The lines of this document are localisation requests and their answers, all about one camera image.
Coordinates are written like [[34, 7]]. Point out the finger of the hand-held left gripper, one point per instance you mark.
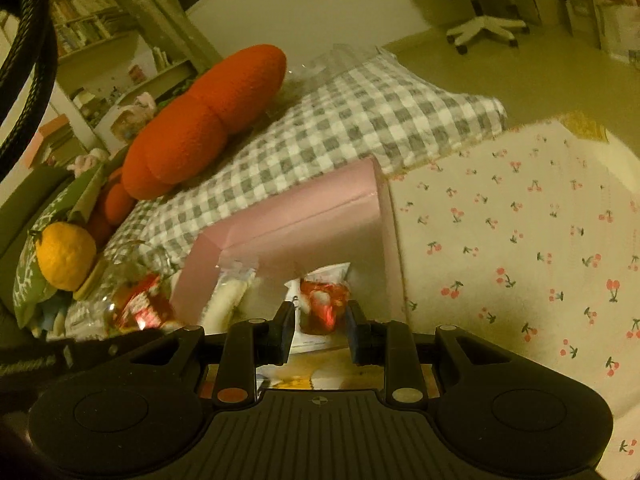
[[115, 346]]

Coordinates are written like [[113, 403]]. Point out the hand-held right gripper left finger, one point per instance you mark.
[[286, 321]]

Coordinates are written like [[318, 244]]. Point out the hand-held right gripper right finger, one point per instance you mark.
[[353, 321]]

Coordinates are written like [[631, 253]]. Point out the red white snack packet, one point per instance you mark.
[[322, 300]]

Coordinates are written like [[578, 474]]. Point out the pink cardboard box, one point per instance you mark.
[[300, 210]]

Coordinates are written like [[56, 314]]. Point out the yellow snack packet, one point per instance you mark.
[[300, 377]]

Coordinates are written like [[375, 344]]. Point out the glass jar with wooden lid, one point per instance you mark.
[[107, 280]]

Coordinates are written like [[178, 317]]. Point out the green patterned cushion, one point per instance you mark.
[[35, 280]]

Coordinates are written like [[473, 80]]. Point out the yellow citrus fruit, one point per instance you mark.
[[65, 255]]

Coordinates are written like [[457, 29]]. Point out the cherry print cloth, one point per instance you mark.
[[500, 260]]

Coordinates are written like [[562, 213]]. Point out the pink plush toy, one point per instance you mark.
[[137, 107], [90, 162]]

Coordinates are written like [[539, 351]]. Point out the grey checked pillow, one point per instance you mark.
[[325, 130]]

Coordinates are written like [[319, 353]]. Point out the orange plush cushion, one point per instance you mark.
[[200, 120]]

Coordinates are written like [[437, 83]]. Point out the white bookshelf with books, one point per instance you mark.
[[90, 20]]

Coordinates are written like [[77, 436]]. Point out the white office chair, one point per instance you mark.
[[475, 0]]

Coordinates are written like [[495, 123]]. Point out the orange white bag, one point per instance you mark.
[[612, 5]]

